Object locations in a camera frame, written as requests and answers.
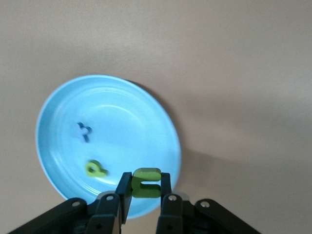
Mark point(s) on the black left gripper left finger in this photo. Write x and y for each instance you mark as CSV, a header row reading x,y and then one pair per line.
x,y
102,214

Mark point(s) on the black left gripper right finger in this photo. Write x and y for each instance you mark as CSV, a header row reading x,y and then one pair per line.
x,y
175,217

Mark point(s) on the green letter p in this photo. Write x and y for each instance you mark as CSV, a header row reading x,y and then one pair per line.
x,y
97,172

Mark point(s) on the green letter n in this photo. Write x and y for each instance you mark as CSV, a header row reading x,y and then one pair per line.
x,y
137,185

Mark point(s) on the blue letter x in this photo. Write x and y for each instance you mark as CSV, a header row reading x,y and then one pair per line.
x,y
81,132

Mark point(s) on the blue plate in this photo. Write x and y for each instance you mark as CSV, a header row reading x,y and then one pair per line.
x,y
122,122

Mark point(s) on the brown table cover sheet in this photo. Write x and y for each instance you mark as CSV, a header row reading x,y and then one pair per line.
x,y
219,73

